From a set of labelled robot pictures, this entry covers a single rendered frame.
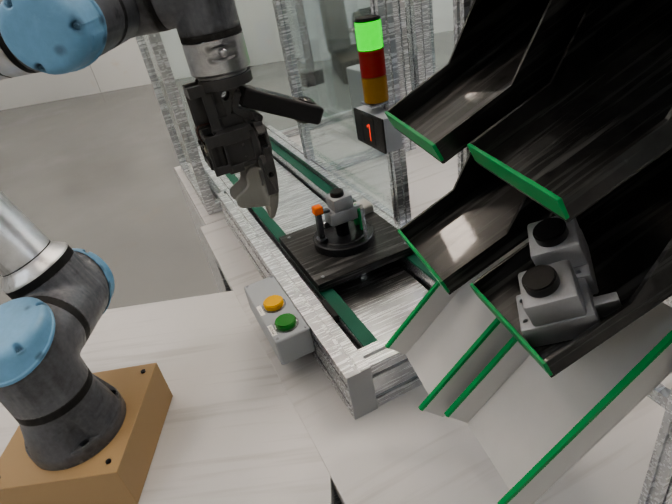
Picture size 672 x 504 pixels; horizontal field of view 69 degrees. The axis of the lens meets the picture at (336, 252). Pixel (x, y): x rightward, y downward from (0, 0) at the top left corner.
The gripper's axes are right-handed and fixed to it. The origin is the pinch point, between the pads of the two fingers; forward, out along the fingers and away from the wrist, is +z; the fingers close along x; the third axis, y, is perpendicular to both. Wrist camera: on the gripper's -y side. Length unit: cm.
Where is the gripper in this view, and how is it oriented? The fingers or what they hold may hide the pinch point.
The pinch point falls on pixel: (274, 207)
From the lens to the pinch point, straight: 74.0
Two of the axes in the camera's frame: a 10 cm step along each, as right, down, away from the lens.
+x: 4.2, 4.2, -8.0
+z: 1.7, 8.3, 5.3
